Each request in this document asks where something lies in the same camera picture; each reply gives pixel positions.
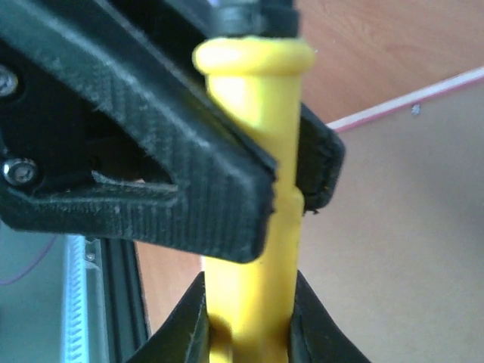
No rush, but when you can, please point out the light blue slotted cable duct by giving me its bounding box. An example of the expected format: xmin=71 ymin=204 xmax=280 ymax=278
xmin=60 ymin=235 xmax=90 ymax=363

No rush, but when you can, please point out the yellow handled screwdriver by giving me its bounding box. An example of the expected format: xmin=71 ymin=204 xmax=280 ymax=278
xmin=193 ymin=36 xmax=315 ymax=362

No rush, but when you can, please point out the pink wooden picture frame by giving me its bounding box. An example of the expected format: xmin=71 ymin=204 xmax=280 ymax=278
xmin=299 ymin=76 xmax=483 ymax=362

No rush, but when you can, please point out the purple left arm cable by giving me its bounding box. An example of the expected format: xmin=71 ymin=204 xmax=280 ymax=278
xmin=0 ymin=234 xmax=57 ymax=287

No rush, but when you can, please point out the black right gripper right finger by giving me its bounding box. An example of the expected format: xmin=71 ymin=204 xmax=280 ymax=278
xmin=289 ymin=272 xmax=370 ymax=363

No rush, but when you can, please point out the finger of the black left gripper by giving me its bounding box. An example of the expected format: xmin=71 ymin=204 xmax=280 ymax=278
xmin=1 ymin=1 xmax=275 ymax=262
xmin=296 ymin=104 xmax=345 ymax=213

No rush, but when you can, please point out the black aluminium enclosure frame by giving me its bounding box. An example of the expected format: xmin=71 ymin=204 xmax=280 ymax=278
xmin=87 ymin=238 xmax=150 ymax=362

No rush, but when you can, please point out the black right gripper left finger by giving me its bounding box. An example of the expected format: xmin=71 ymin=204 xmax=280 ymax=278
xmin=127 ymin=272 xmax=209 ymax=363

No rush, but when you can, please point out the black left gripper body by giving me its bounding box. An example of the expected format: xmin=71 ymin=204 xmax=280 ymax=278
xmin=209 ymin=0 xmax=299 ymax=38

